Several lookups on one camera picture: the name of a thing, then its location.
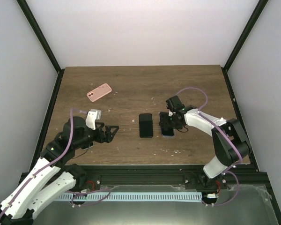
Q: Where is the white silver smartphone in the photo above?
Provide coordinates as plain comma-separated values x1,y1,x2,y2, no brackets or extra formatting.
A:
82,143,94,150

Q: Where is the black phone case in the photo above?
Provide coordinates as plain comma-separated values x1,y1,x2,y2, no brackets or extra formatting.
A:
139,113,154,138

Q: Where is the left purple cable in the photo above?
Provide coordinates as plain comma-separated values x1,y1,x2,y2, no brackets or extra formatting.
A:
0,107,89,225

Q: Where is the left black frame post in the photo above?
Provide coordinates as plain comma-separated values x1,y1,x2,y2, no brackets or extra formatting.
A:
15,0,62,72

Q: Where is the purple cable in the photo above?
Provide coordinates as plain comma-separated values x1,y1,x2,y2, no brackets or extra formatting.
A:
0,107,89,225
177,87,244,207

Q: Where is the right black frame post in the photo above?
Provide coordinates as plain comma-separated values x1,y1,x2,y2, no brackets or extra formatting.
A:
223,0,269,71

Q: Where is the black frame post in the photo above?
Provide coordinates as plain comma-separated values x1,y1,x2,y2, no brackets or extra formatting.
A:
223,0,269,71
15,0,62,72

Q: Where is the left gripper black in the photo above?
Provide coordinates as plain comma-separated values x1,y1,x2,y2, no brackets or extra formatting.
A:
74,122,120,150

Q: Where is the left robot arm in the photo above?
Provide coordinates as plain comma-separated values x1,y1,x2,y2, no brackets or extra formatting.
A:
0,115,119,225

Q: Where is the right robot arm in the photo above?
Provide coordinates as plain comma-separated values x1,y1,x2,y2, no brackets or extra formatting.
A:
159,96,252,189

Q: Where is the blue smartphone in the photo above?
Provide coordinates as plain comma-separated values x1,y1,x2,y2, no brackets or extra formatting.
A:
160,112,175,137

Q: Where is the clear magsafe phone case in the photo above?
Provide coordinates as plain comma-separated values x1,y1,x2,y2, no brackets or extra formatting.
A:
160,113,177,139

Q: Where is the black aluminium front rail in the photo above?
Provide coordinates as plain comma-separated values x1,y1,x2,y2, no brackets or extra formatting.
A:
22,164,267,188

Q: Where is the pink phone case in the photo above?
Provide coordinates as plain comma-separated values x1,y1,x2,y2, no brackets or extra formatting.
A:
87,83,112,102

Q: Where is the light blue cable duct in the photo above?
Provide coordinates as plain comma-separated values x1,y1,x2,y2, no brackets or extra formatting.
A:
56,192,202,202

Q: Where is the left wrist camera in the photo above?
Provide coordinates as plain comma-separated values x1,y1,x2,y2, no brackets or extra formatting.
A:
86,109,102,130

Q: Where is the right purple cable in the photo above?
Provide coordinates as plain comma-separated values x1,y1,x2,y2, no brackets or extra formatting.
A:
177,87,244,207

